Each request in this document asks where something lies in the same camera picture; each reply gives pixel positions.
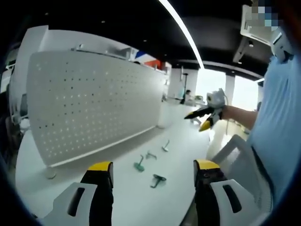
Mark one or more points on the light green hook assembly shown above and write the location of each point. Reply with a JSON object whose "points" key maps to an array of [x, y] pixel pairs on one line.
{"points": [[138, 164]]}

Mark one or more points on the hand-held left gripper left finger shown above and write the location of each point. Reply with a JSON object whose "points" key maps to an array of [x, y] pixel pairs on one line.
{"points": [[87, 200]]}

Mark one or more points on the white perforated mounting plate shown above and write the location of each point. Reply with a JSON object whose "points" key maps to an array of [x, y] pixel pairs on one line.
{"points": [[94, 101]]}

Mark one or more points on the dark green hook assembly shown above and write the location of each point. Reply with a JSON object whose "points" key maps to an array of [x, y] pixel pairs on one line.
{"points": [[158, 179]]}

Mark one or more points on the white hook assembly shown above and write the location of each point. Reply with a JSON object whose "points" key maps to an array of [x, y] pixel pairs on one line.
{"points": [[165, 146]]}

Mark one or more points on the white worn chest device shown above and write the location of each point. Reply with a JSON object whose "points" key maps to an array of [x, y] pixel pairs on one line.
{"points": [[281, 46]]}

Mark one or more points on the long ceiling light strip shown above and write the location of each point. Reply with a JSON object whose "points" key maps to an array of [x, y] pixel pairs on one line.
{"points": [[188, 35]]}

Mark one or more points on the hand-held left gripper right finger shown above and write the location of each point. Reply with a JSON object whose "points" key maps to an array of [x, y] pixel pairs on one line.
{"points": [[211, 197]]}

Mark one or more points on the white mesh office chair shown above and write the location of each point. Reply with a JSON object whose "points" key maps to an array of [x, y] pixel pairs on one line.
{"points": [[242, 155]]}

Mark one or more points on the white cylindrical container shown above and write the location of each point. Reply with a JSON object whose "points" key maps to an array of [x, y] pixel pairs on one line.
{"points": [[165, 115]]}

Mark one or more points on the grey hook assembly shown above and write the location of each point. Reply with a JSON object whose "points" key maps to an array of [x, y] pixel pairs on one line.
{"points": [[149, 155]]}

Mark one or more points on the person in blue shirt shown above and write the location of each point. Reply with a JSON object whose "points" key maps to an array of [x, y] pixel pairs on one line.
{"points": [[279, 122]]}

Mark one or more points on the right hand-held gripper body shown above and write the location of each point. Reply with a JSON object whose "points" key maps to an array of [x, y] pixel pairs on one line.
{"points": [[217, 99]]}

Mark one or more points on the ceiling air conditioner unit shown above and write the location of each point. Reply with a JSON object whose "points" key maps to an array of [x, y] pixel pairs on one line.
{"points": [[252, 30]]}

